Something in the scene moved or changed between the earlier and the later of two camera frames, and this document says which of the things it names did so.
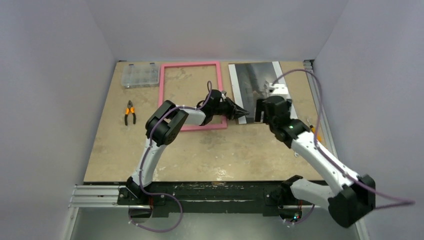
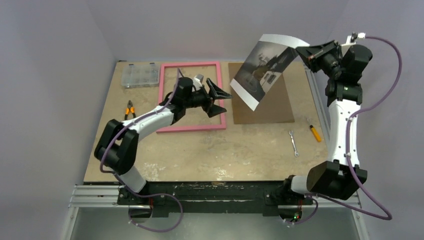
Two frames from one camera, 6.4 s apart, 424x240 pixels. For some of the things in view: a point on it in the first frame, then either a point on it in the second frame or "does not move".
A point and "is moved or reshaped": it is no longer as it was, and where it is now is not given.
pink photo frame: (205, 126) does not move
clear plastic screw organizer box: (140, 76) does not move
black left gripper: (235, 112) -> (212, 109)
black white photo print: (247, 83) is moved or reshaped
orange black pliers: (130, 107) does not move
